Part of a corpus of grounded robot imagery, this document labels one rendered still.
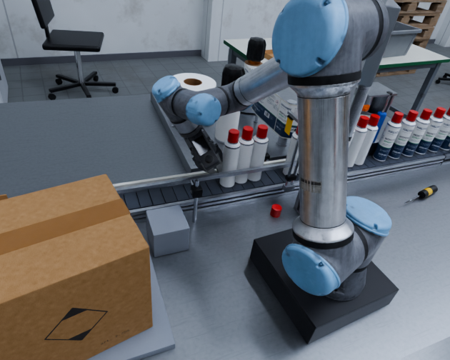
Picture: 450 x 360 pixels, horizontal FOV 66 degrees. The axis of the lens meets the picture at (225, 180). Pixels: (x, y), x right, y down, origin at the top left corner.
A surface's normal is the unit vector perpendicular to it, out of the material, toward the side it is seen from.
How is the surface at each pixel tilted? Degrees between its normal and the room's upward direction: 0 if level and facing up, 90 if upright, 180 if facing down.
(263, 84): 104
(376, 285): 2
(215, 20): 90
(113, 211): 0
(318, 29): 82
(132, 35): 90
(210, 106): 78
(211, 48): 90
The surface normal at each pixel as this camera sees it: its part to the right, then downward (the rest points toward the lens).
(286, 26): -0.74, 0.20
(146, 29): 0.44, 0.58
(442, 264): 0.11, -0.79
